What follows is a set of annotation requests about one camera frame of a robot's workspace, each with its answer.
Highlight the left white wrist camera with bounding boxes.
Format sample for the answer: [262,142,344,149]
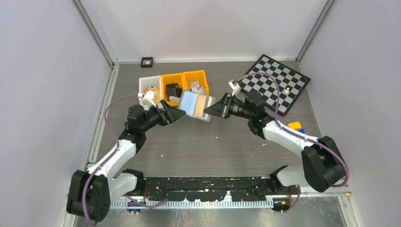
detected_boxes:
[138,90,156,110]

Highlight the middle orange storage bin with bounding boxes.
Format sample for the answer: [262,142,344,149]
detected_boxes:
[161,73,186,107]

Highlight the white storage bin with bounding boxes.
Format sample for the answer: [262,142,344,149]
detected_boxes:
[139,75,163,109]

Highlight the yellow blue toy car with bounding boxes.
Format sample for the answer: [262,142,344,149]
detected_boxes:
[287,122,305,133]

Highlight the right orange storage bin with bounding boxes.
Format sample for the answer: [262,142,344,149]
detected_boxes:
[183,70,210,95]

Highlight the cards in orange bin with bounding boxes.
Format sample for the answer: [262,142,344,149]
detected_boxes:
[189,81,206,95]

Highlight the black box in bin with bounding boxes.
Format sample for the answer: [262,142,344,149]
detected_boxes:
[166,83,183,99]

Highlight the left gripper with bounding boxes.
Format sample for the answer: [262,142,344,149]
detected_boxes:
[140,100,185,133]

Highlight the tan credit card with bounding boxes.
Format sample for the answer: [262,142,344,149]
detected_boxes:
[193,95,214,121]

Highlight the orange storage bin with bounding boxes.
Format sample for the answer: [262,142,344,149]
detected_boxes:
[161,73,186,107]
[183,70,210,95]

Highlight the clear plastic card holder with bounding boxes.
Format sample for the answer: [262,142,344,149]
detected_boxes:
[170,90,216,122]

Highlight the wooden pieces in bin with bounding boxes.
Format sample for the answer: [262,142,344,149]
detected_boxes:
[143,86,162,103]

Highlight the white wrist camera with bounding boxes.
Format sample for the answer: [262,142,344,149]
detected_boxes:
[228,79,241,96]
[138,90,156,110]

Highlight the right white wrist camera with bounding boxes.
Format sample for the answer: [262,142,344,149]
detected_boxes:
[228,79,241,96]

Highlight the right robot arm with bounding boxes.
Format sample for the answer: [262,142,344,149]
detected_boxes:
[204,91,349,194]

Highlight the small black square device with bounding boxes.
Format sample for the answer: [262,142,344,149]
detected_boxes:
[140,57,154,68]

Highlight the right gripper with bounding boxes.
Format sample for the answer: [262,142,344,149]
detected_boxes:
[204,93,253,120]

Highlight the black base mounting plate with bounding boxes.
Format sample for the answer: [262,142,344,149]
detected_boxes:
[131,176,301,203]

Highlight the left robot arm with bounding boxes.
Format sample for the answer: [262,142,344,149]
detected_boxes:
[66,100,186,222]

